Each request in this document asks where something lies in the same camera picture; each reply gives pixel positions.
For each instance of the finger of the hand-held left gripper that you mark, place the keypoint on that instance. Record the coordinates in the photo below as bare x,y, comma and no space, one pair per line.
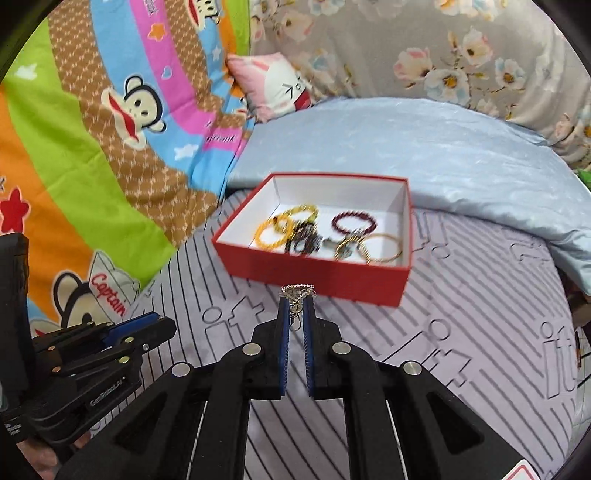
159,332
134,325

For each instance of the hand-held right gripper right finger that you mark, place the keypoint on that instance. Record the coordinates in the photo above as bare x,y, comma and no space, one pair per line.
310,350

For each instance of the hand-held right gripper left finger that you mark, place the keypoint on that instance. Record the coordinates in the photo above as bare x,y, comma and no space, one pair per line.
282,350

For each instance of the red cardboard box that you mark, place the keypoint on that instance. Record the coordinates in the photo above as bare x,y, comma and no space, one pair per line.
323,281

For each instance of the gold bangle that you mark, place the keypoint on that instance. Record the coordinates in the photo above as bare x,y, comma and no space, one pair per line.
395,247

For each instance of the person's left forearm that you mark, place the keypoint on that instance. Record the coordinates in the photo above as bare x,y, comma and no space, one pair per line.
41,461

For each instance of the cartoon monkey blanket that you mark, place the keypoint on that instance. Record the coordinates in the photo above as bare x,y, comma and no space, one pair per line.
92,184

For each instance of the grey striped bedsheet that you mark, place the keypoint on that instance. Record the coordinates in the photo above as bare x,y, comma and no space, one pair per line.
461,300

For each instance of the light blue pillow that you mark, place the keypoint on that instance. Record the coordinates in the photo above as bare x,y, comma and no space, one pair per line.
438,152

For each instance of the pink cat pillow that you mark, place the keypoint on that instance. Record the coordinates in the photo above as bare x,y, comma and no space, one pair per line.
268,83

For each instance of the grey floral quilt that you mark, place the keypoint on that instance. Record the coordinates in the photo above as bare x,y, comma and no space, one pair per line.
392,46

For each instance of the green plush object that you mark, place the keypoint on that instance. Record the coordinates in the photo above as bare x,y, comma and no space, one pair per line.
585,179

